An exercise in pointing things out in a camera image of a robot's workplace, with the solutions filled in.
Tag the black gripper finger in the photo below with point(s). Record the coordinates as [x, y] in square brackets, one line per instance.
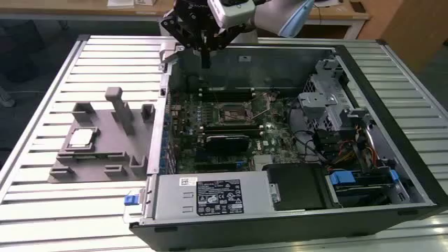
[221, 39]
[176, 31]

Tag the metal locking lever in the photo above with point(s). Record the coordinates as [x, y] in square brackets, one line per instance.
[216, 97]
[263, 113]

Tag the silver CPU chip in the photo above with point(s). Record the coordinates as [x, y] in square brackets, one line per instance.
[83, 137]

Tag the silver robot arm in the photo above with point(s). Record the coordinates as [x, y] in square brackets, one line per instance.
[265, 18]

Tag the white small box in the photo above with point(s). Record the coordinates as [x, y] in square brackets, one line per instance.
[120, 2]
[145, 1]

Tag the light wooden desk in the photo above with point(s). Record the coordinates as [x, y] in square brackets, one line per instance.
[69, 9]
[341, 16]

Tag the silver metal drive cage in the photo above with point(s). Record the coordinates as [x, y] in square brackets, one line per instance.
[316, 101]

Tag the black graphics card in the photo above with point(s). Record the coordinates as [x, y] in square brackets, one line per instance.
[227, 144]

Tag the black phone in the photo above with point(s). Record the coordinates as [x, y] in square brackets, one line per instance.
[357, 6]

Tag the green motherboard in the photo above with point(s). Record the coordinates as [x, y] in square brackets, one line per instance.
[280, 141]

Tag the black office chair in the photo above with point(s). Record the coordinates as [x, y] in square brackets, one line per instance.
[19, 52]

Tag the grey plastic parts rack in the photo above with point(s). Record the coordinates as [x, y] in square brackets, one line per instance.
[104, 141]

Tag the silver chipset heatsink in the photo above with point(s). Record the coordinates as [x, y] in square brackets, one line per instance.
[263, 160]

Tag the black expansion slot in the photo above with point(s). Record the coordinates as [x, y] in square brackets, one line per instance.
[216, 166]

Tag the green RAM stick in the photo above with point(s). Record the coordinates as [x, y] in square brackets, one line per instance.
[89, 157]

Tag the wooden cabinet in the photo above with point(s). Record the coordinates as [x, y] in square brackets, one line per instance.
[412, 31]

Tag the grey power supply unit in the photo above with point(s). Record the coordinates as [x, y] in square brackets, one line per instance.
[175, 197]

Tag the blue disk carrier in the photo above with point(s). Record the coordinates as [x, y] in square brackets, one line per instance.
[341, 179]

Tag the blue case latch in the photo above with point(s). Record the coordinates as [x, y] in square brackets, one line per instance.
[131, 199]

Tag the metal disk bay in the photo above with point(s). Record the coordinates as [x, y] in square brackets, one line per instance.
[364, 187]

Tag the blue plastic tab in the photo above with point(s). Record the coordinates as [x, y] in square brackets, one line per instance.
[393, 175]

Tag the black open PC case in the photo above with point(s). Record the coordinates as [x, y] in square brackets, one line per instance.
[244, 236]

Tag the grey metal corner bracket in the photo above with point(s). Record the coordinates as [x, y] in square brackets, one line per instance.
[167, 52]

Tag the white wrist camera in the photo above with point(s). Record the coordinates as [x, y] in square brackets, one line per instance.
[235, 15]

